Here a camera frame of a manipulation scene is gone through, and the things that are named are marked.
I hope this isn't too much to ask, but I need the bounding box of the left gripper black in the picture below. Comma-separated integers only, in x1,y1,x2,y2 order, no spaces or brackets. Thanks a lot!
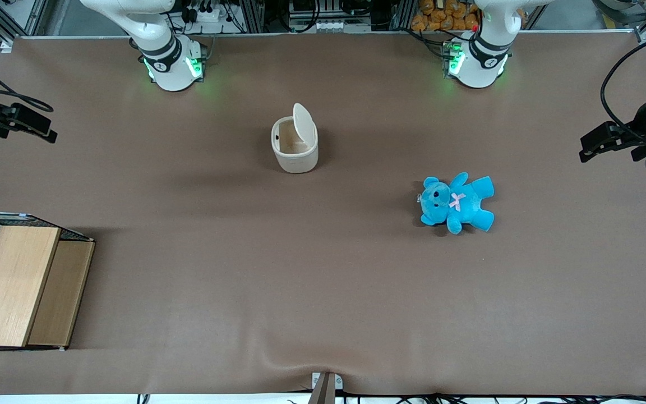
579,107,646,164

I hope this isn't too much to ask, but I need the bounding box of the white trash can with lid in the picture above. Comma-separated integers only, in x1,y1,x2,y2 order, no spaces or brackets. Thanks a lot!
271,103,319,174

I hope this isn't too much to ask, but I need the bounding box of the wooden shelf box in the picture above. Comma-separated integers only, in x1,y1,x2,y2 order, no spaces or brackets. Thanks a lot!
0,212,96,352

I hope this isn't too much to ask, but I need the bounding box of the power strip with black plugs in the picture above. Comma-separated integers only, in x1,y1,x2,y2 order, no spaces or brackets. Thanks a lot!
186,0,230,24

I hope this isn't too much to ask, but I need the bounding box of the white power strip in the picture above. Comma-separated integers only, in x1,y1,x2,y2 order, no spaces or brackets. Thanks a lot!
290,18,347,33

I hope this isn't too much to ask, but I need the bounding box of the brown table cloth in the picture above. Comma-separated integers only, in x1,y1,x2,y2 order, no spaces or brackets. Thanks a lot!
0,33,646,397

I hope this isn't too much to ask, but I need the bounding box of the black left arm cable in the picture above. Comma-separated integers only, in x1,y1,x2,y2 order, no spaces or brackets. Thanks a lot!
600,28,646,142

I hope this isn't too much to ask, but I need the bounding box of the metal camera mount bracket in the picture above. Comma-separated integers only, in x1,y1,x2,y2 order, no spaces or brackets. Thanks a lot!
308,371,344,404

